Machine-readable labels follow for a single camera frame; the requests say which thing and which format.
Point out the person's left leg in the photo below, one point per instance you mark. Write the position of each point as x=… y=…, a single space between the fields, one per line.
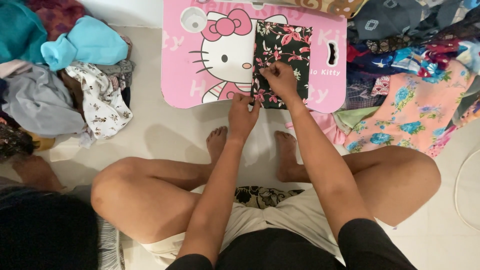
x=150 y=195

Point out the person's leg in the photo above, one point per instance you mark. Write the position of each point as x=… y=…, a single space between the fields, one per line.
x=150 y=195
x=393 y=180

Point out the cream shorts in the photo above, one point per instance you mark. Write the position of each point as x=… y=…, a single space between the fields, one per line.
x=296 y=215

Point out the pink cartoon cat lap table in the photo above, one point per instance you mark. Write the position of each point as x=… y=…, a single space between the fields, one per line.
x=225 y=63

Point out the black and cream floral cushion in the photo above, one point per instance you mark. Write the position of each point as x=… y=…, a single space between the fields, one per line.
x=262 y=195

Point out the black shirt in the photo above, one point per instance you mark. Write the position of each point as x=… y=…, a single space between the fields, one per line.
x=277 y=251

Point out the person's right leg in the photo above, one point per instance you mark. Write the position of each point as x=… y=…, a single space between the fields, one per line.
x=393 y=180

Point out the person's left hand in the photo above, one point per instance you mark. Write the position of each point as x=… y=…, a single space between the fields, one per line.
x=240 y=120

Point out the heap of mixed clothes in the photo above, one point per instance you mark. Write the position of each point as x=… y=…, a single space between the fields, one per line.
x=56 y=75

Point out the black floral cloth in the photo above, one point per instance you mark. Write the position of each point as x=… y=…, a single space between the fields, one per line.
x=285 y=45

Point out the person's right hand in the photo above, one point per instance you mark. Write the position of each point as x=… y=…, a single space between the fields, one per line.
x=282 y=83

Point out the heap of patterned colourful clothes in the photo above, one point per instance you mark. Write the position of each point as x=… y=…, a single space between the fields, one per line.
x=408 y=75

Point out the person's left fingers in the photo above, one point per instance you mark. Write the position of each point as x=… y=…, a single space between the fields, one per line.
x=243 y=99

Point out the brown swirl patterned cloth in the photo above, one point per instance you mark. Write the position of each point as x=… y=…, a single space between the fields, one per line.
x=333 y=6

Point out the person's right fingers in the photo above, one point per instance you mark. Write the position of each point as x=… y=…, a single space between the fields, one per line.
x=270 y=70

